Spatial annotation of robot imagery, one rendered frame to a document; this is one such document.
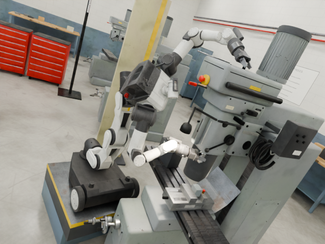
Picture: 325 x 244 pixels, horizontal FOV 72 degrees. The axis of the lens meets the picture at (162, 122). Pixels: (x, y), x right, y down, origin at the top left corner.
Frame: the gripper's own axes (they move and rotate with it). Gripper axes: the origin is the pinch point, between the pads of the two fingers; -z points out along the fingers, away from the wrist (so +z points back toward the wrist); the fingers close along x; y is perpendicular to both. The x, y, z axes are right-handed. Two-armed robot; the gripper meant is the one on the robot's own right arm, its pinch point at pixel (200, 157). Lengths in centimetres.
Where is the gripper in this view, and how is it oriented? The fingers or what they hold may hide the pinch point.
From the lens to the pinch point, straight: 164.8
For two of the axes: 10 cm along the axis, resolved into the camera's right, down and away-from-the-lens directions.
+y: -3.5, 8.7, 3.4
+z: -9.4, -3.5, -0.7
